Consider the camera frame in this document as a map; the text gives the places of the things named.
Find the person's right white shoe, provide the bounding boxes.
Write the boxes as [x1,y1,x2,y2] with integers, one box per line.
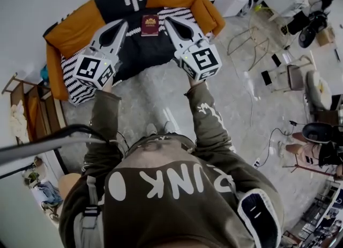
[163,121,177,135]

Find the blue denim cloth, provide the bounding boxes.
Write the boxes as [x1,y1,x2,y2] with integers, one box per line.
[37,181,64,205]

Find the wooden shelf rack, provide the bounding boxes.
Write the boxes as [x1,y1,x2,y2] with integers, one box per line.
[1,72,68,145]

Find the round wooden stool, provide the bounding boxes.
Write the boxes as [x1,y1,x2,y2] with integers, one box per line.
[58,173,81,207]

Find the cream cloth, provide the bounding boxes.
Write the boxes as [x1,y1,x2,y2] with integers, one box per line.
[10,101,29,138]

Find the dark red book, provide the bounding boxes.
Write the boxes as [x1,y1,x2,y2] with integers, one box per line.
[140,14,159,37]

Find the person's olive sweatshirt torso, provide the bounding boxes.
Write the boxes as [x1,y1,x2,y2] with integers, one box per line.
[58,133,285,248]

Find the person's left forearm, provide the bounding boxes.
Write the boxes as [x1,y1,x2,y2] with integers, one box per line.
[87,83,123,156]

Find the cardboard box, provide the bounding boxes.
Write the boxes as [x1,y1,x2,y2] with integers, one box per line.
[317,27,335,47]

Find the person's right forearm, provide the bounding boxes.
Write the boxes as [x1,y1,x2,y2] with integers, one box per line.
[184,78,236,154]

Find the green potted plant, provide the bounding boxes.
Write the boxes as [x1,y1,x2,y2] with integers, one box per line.
[24,170,41,187]

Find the metal wire chair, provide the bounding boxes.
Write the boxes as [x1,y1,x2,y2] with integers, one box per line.
[227,3,271,71]

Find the wooden tripod stand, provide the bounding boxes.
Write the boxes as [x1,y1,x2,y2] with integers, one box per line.
[282,161,343,181]

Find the orange sofa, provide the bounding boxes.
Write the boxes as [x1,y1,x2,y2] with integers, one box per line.
[42,0,226,106]

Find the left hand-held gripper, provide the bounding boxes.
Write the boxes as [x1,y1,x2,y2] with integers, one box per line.
[72,19,129,91]

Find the grey backpack shoulder strap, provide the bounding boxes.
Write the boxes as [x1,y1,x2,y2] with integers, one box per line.
[73,176,104,248]

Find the grey head strap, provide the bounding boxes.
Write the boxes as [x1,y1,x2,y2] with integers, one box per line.
[0,124,113,162]

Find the black white-trimmed shoulder strap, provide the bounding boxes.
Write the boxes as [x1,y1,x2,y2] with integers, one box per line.
[237,190,282,248]

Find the black white striped blanket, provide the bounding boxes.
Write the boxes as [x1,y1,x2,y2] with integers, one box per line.
[61,0,212,106]

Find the grey fluffy chair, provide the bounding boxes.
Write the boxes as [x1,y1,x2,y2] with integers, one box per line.
[305,70,333,111]

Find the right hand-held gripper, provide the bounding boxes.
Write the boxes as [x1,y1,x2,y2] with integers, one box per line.
[163,16,223,82]

